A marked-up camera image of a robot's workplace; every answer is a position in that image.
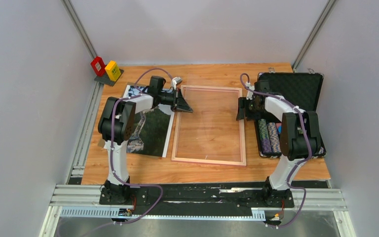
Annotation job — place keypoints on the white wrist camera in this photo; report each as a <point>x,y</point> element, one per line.
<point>176,81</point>
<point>250,88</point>

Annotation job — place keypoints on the red small box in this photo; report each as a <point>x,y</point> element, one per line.
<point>98,66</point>

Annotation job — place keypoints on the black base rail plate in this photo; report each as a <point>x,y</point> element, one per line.
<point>203,199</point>

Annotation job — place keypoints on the Great Wall photo print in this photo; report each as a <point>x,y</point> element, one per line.
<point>151,132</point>

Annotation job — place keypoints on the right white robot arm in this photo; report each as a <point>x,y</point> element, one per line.
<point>300,140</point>

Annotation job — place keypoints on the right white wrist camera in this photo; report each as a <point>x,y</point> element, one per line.
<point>250,88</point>

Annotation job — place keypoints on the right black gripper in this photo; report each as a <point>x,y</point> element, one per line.
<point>242,111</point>

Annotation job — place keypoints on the wooden picture frame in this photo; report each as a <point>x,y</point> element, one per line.
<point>209,126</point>

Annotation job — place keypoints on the clear acrylic sheet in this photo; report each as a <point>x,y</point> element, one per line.
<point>209,124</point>

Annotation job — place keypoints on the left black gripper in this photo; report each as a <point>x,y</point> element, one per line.
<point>180,102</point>

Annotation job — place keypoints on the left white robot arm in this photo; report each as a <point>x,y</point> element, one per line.
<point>116,127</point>

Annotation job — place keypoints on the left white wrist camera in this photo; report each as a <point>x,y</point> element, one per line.
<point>176,81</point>

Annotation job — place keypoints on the grey backing board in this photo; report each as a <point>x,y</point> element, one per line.
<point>101,143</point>

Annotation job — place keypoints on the yellow small box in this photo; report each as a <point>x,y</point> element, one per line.
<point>113,71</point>

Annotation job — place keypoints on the black poker chip case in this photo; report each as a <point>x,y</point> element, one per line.
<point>301,89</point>

